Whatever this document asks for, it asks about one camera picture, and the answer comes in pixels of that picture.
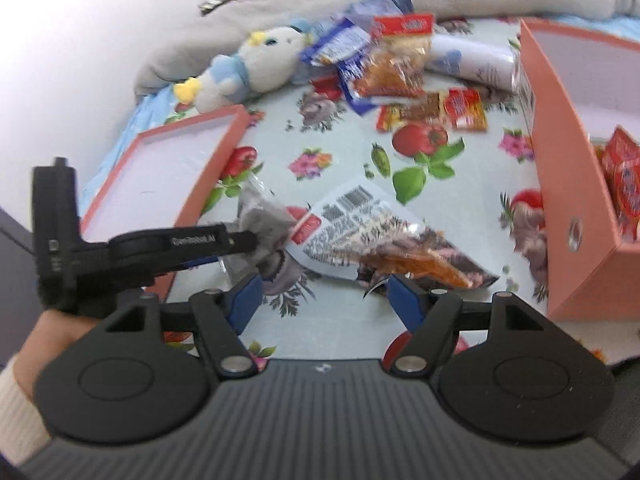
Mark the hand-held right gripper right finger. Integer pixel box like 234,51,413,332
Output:
382,274,546,377

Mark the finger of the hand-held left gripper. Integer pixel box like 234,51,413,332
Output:
225,230,262,259

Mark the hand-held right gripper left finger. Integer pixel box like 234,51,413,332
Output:
102,274,264,376

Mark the small grey snack packet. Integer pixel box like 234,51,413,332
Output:
220,176,313,296

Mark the brown and white snack packet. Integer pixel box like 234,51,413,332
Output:
282,178,501,297

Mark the clear brown strips snack packet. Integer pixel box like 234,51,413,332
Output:
376,91,443,133

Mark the deep pink cardboard box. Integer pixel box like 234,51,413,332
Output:
511,17,640,321

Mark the person's left forearm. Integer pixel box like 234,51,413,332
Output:
0,360,53,467

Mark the person's left hand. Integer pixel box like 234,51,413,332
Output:
12,310,101,403

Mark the shallow pink box lid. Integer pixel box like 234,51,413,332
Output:
79,104,251,306

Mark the floral fruit print tablecloth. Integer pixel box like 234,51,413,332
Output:
82,15,640,366

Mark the white and blue plush duck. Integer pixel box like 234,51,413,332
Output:
172,26,307,113

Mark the blue and white snack packet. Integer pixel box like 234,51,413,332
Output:
336,52,386,116
299,16,373,67

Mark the red and yellow snack packet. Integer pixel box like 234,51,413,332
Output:
440,88,488,132

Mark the clear orange snack packet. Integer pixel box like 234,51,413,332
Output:
352,12,436,100

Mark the red printed snack packet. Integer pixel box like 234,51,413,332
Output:
601,126,640,173
612,157,640,242

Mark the white spray can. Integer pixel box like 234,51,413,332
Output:
425,35,523,93

